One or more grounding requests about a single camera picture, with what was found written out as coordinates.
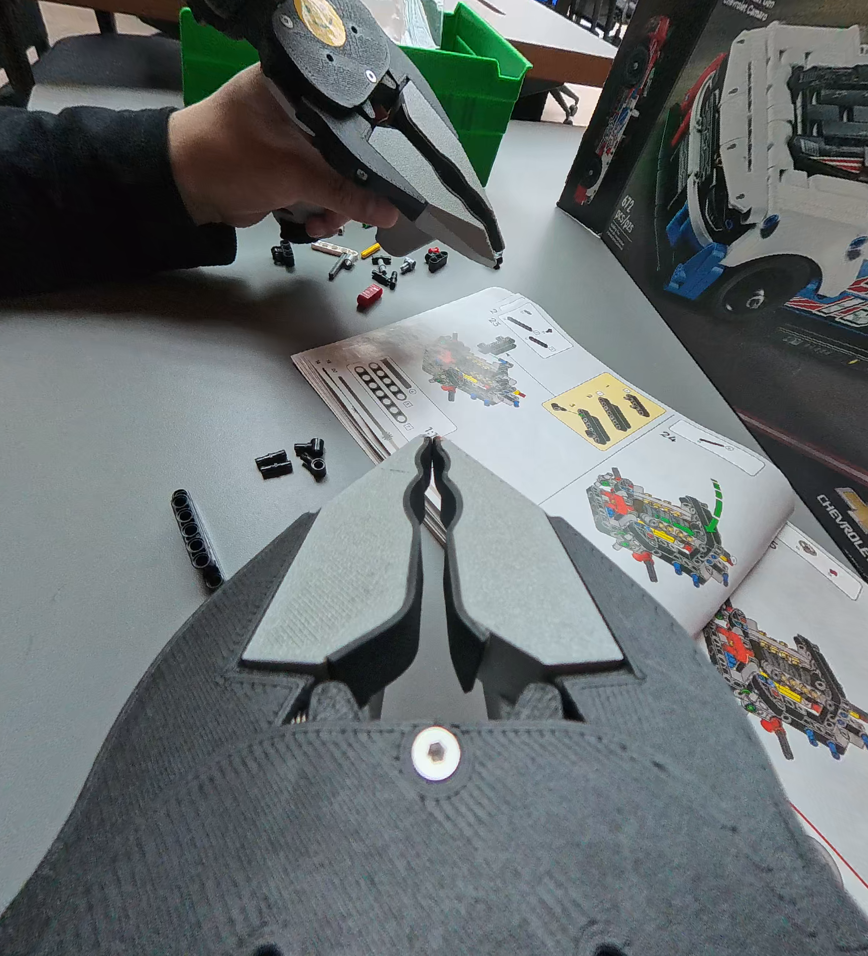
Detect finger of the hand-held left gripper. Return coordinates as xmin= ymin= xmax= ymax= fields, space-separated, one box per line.
xmin=385 ymin=75 xmax=507 ymax=260
xmin=369 ymin=127 xmax=499 ymax=265

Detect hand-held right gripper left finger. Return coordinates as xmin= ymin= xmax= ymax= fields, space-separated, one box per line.
xmin=242 ymin=435 xmax=435 ymax=709

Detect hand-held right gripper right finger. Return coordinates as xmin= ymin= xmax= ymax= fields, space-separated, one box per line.
xmin=432 ymin=437 xmax=625 ymax=714

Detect pile of small lego pieces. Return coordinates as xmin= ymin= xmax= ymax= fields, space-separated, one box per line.
xmin=269 ymin=239 xmax=451 ymax=290

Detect person's left forearm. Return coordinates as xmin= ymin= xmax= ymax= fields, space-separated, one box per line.
xmin=0 ymin=105 xmax=237 ymax=303

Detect long black lego beam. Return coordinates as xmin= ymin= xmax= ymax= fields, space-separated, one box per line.
xmin=171 ymin=489 xmax=226 ymax=591

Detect lego instruction booklet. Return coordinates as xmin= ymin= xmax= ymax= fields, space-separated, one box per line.
xmin=290 ymin=286 xmax=868 ymax=950

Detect lego car set box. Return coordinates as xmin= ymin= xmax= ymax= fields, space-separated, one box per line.
xmin=557 ymin=0 xmax=868 ymax=584

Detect person's left hand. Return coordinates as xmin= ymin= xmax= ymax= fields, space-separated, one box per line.
xmin=168 ymin=66 xmax=399 ymax=230

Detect green plastic bin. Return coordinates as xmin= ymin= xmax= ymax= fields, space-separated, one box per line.
xmin=180 ymin=1 xmax=533 ymax=188

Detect clear plastic bag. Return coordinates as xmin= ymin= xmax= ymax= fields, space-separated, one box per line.
xmin=392 ymin=0 xmax=457 ymax=49

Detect black chair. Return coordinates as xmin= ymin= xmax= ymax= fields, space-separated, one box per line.
xmin=0 ymin=0 xmax=184 ymax=109

